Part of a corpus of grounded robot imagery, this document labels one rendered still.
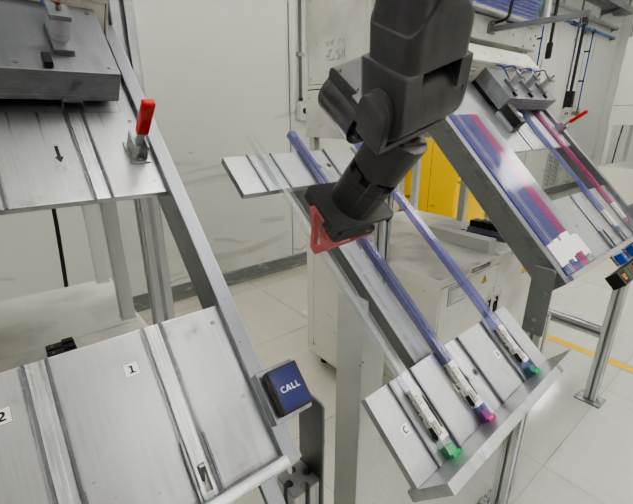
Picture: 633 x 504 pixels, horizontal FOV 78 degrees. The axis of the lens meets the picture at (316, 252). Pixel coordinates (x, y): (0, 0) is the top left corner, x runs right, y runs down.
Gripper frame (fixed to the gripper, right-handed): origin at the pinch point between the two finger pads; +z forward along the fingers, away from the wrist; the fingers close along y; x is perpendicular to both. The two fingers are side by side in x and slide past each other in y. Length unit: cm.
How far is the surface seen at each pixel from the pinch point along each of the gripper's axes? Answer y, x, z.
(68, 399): 31.2, 4.9, 7.8
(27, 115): 26.6, -31.7, 4.9
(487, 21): -101, -55, -12
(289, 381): 11.6, 13.6, 3.6
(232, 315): 13.0, 3.1, 6.1
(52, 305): 26, -38, 70
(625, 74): -420, -86, 8
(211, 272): 13.2, -3.2, 5.7
